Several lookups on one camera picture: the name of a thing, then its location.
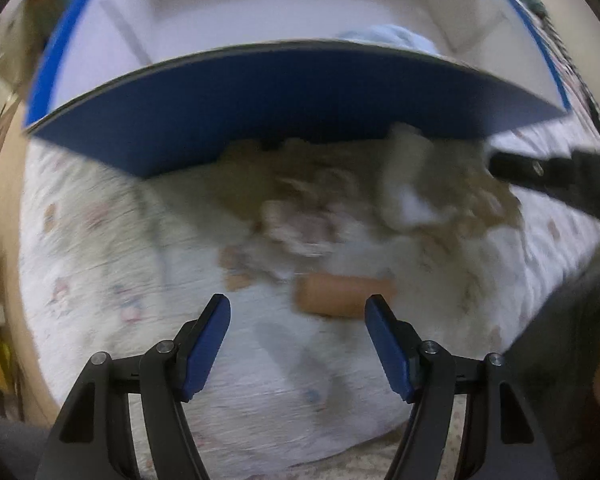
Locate wooden bed frame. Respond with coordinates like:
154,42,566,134
0,105,48,428

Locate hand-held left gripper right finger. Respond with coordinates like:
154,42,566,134
364,295,562,480

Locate brown sausage plush toy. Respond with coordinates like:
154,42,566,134
294,274,399,320

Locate white printed bed sheet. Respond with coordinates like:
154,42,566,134
17,0,600,480

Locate pile of beige white clothes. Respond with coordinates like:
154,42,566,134
219,121,527,292

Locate blue and white storage box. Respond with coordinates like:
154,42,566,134
24,0,572,181

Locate grey pants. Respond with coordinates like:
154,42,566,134
502,252,600,480

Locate light blue cloth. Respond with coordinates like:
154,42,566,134
336,24,442,57

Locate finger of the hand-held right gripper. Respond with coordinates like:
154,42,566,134
485,146,600,211

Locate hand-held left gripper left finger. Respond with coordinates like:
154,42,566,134
35,294,231,480

